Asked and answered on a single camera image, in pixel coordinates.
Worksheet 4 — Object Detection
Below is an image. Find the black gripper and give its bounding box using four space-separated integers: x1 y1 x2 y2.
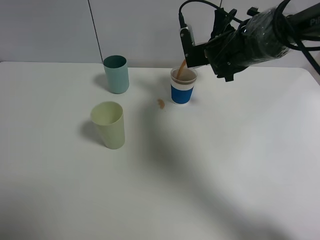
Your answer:
184 23 270 82

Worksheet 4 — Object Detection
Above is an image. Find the clear cup with blue sleeve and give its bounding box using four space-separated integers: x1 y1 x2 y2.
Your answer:
170 67 198 105

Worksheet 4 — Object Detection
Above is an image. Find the black cable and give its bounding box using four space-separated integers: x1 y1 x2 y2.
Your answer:
178 0 245 28

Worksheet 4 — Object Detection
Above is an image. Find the light green plastic cup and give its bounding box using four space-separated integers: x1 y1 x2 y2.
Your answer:
90 101 125 150

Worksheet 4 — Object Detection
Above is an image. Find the brown drink spill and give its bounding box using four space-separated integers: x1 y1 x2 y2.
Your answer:
157 98 166 110

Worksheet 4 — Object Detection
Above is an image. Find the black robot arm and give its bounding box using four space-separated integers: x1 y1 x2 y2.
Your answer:
178 0 320 82

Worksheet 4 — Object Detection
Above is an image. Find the teal plastic cup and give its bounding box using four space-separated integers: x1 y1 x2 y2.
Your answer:
103 55 130 94

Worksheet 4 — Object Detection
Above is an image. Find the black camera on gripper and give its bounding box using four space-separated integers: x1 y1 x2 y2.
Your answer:
179 24 196 57

